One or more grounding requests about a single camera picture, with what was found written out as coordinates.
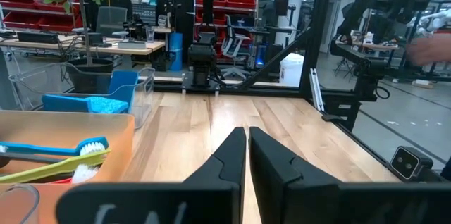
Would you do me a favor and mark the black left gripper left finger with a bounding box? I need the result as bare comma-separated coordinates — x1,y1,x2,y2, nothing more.
56,127,247,224

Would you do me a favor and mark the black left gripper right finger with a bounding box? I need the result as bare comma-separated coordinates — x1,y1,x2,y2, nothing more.
249,126,451,224

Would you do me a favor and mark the red dish brush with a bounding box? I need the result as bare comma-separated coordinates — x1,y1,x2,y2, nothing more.
51,163,100,185

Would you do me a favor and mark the light blue sponge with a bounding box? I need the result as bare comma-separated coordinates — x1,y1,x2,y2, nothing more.
86,96,130,114
108,70,140,112

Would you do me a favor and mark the green dish brush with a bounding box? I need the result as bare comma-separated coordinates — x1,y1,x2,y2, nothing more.
0,147,112,185

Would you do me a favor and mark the blue dish brush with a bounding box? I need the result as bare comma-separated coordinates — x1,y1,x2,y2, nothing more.
0,136,110,157

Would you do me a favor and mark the grey round dish brush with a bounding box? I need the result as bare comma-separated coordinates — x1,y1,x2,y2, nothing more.
0,151,77,168

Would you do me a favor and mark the dark blue sponge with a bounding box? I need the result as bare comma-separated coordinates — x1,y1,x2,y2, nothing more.
42,94,93,113

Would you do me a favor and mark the clear plastic bin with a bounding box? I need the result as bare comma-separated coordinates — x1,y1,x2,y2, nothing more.
0,183,40,224
7,61,156,130

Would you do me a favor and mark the orange plastic bin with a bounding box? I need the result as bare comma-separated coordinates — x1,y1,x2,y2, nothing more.
0,110,136,224

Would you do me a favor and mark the white bucket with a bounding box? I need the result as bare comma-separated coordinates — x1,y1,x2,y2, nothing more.
279,52,305,87

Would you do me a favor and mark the green potted plant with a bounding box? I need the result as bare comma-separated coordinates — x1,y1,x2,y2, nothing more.
28,0,127,94

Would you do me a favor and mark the blue cylinder barrel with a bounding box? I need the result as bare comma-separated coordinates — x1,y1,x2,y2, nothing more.
168,32,184,72

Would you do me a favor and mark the long wooden desk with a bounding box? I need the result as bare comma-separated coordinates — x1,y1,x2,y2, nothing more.
0,35,166,57

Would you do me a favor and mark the person's hand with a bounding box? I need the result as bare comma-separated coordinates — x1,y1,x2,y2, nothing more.
404,32,451,68

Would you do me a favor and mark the white office chair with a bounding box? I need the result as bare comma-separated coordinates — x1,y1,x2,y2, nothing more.
218,14,254,81

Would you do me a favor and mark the grey mesh office chair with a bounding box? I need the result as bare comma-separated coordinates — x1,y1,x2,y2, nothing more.
94,6,130,40

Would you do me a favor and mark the black flat box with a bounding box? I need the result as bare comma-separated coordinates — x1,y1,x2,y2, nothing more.
16,31,61,45

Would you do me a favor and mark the red bin shelf rack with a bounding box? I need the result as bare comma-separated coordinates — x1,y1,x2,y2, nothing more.
194,0,257,58
0,0,85,34

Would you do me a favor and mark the black table-level camera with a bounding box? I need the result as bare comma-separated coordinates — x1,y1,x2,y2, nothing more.
388,145,435,182

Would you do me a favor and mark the silver frame bracket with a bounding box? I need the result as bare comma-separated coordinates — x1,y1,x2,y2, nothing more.
309,68,326,112

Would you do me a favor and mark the black rig upright post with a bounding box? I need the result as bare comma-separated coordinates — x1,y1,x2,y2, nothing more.
241,0,335,95

